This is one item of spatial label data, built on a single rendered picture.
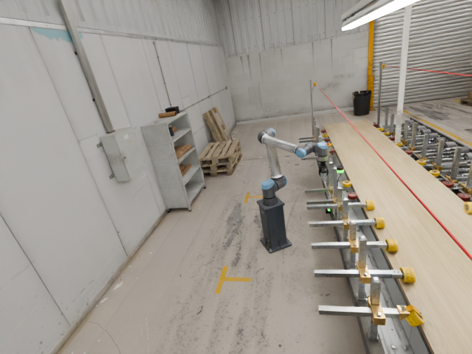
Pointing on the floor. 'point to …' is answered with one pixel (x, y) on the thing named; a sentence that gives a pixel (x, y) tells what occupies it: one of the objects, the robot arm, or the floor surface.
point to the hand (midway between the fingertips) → (323, 179)
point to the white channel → (401, 55)
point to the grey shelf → (161, 164)
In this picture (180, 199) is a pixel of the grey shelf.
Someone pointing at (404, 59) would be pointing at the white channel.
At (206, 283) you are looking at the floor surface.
